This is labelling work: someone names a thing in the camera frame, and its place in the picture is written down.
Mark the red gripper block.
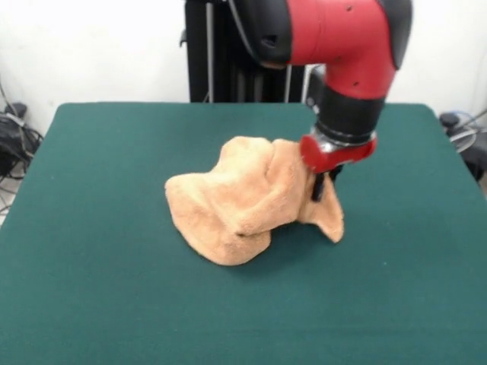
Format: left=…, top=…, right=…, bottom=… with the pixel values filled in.
left=298, top=132, right=379, bottom=202

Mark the tan terry towel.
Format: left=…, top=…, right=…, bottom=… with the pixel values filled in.
left=164, top=136, right=346, bottom=267

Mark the dark green table cloth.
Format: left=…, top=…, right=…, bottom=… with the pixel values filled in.
left=0, top=100, right=487, bottom=365

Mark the black plug adapter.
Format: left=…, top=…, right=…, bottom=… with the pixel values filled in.
left=4, top=102, right=28, bottom=118

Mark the black cable bundle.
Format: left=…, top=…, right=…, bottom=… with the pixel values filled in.
left=439, top=109, right=487, bottom=179
left=0, top=75, right=45, bottom=183

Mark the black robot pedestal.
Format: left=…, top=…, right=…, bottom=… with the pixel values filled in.
left=179, top=0, right=324, bottom=103

